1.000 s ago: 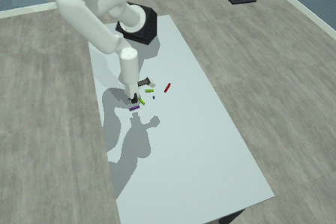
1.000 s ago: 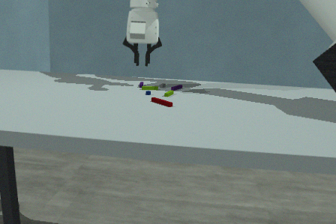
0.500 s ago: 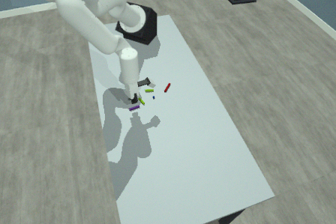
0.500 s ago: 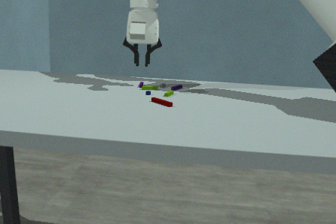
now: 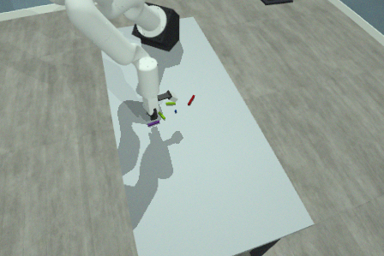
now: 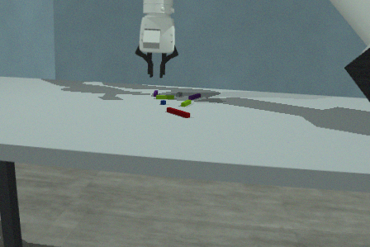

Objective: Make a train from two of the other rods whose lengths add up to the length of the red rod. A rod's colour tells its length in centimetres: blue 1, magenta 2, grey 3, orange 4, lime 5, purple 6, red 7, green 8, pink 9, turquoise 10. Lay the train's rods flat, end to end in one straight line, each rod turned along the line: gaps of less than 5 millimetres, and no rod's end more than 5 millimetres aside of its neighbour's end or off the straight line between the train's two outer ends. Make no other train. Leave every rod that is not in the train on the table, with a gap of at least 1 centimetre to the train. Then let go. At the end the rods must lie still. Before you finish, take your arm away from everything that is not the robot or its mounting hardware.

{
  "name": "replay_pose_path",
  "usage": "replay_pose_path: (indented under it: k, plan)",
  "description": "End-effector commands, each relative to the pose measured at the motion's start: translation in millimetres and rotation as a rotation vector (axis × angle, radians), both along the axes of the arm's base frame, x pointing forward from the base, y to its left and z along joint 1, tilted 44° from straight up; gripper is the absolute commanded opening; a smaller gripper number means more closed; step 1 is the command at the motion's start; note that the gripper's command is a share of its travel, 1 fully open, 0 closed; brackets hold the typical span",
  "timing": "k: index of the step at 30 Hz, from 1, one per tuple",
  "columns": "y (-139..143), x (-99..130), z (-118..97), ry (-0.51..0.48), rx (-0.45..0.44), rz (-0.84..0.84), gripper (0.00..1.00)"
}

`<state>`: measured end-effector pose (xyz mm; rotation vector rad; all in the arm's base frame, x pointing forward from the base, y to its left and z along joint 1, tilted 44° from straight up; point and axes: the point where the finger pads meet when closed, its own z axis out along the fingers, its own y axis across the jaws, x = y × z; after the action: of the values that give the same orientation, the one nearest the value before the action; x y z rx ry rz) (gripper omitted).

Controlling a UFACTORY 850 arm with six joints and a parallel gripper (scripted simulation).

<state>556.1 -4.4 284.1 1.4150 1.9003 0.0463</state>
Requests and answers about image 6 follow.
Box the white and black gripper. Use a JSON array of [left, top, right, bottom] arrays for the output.
[[135, 15, 178, 78]]

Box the red rod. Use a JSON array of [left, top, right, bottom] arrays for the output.
[[167, 107, 190, 118]]

